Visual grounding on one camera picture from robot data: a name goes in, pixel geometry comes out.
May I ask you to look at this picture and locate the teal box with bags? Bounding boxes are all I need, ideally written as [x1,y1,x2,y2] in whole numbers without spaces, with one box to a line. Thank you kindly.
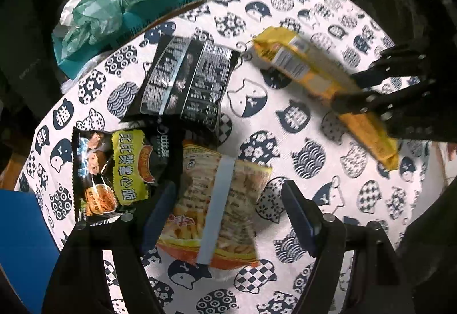
[51,0,210,81]

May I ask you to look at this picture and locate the black yellow snack bag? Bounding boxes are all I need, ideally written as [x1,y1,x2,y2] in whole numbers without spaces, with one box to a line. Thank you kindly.
[72,124,182,224]

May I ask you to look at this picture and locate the long gold snack pack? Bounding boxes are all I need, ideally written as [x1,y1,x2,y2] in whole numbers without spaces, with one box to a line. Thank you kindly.
[252,26,399,170]

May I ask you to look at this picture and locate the orange striped chips bag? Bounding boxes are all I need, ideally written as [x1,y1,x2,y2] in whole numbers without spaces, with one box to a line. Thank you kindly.
[157,145,272,270]

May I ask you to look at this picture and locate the black text snack bag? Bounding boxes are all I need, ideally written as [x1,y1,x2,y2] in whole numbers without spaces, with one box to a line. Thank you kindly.
[123,35,240,146]

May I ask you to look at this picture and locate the hanging dark coats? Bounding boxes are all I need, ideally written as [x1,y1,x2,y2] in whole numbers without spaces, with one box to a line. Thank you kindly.
[1,0,63,118]

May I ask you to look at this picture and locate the blue cardboard box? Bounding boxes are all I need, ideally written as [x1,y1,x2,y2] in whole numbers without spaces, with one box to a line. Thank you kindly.
[1,190,59,313]

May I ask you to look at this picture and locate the cat pattern white cloth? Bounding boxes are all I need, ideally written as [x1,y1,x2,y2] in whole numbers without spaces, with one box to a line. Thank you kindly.
[16,0,430,313]

